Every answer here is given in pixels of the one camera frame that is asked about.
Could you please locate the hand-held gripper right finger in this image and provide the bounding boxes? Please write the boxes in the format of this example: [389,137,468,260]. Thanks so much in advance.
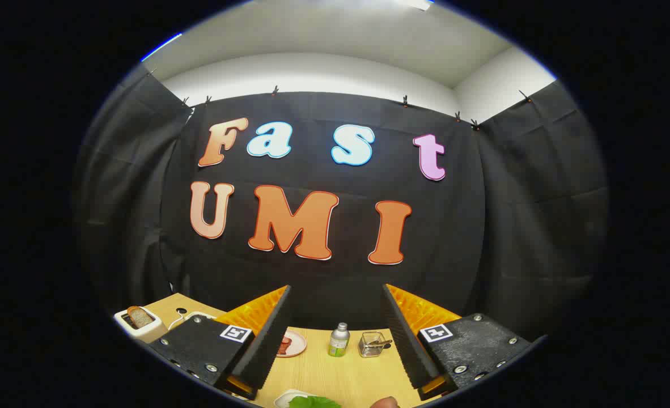
[381,283,548,402]

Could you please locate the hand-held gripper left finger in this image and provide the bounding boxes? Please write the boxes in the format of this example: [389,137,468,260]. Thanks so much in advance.
[149,285,292,401]

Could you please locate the green lettuce leaf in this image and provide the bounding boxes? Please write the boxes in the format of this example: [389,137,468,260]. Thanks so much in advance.
[288,396,342,408]

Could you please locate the toasted bread slice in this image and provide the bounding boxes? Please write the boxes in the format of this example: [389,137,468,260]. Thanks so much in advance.
[127,306,155,329]

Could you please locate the pink round plate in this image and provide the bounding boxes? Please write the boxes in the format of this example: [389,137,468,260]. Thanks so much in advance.
[277,330,307,358]

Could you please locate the white oblong plate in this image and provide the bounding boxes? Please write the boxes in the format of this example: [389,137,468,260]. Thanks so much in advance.
[274,389,319,408]

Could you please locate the silver green-label bottle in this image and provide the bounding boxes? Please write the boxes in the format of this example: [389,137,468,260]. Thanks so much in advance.
[328,322,351,358]

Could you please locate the white toaster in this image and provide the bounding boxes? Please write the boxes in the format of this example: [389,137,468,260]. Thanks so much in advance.
[114,306,168,343]

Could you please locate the row of black cloth clips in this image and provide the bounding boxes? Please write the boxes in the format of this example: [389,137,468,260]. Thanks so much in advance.
[147,68,534,131]

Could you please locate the metal wire basket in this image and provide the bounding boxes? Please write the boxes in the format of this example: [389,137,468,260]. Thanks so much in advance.
[359,331,387,358]

